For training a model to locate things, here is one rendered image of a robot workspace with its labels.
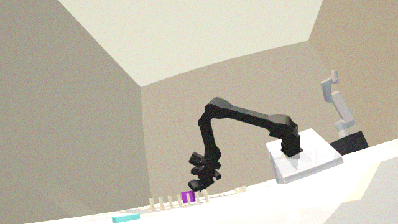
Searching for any magenta block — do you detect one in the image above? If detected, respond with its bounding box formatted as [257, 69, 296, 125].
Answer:
[181, 190, 196, 203]

